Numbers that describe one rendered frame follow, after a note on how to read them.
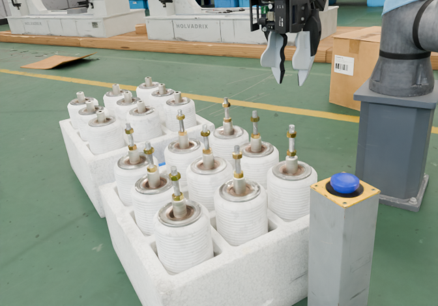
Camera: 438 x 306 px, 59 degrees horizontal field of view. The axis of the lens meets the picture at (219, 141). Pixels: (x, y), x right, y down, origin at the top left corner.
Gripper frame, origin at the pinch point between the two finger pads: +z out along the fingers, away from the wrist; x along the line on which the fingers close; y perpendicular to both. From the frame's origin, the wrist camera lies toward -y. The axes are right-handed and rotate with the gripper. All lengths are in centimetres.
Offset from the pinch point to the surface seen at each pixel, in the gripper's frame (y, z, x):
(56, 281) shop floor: 31, 44, -43
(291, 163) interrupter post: 1.4, 16.5, 0.5
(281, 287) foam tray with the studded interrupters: 11.3, 37.4, 3.6
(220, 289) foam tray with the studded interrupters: 23.0, 30.5, -1.5
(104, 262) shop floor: 21, 44, -39
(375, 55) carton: -98, 19, -13
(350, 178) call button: 10.7, 10.8, 14.7
